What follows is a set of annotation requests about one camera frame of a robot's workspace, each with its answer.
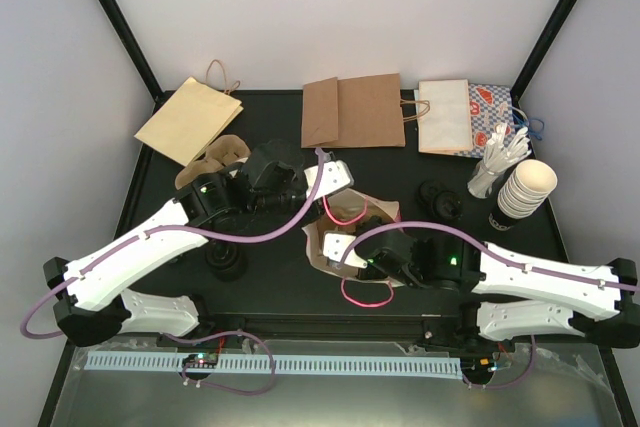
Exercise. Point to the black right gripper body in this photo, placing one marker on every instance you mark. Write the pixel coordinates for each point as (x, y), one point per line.
(411, 278)

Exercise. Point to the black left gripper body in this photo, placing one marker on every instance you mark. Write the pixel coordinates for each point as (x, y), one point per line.
(269, 204)

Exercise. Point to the cake print paper bag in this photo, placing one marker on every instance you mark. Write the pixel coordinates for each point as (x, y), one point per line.
(344, 214)

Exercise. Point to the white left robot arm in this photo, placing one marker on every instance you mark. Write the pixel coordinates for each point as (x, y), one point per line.
(94, 297)

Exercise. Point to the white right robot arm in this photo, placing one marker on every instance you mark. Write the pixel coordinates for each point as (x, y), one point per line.
(519, 295)

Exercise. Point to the brown pulp cup carrier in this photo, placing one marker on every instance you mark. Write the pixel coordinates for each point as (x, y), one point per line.
(222, 152)

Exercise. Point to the black cup lid stack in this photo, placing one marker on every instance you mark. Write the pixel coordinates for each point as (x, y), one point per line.
(439, 202)

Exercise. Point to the stack of black lids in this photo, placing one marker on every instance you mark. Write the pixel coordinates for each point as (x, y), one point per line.
(227, 261)

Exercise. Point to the stack of paper cups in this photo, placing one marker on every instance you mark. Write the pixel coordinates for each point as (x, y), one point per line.
(528, 186)

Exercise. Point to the brown kraft paper bag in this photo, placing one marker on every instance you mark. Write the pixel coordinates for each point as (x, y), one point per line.
(362, 112)

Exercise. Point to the white plastic cutlery bunch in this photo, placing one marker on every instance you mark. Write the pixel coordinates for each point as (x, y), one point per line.
(498, 157)

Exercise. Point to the white paper bag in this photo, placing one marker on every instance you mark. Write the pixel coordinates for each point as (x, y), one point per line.
(442, 115)

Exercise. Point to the red blue patterned bag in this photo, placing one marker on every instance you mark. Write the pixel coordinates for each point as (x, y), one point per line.
(491, 105)

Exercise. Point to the tan paper bag with handles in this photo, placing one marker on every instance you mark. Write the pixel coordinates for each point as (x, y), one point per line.
(191, 119)

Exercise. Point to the white perforated front rail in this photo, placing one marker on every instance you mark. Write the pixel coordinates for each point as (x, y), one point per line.
(175, 362)

